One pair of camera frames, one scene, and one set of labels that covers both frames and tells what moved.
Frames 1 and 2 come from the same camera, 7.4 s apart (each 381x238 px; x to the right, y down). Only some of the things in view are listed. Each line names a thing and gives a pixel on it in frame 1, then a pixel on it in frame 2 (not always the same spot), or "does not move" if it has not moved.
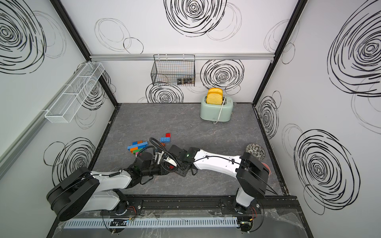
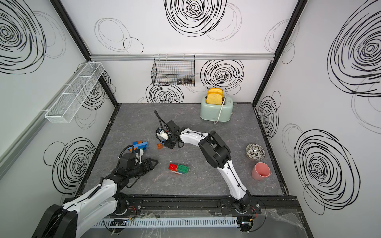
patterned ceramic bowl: (256, 150) does not move
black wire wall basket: (173, 70) does not move
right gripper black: (181, 172) -> (167, 143)
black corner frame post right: (294, 18) does not move
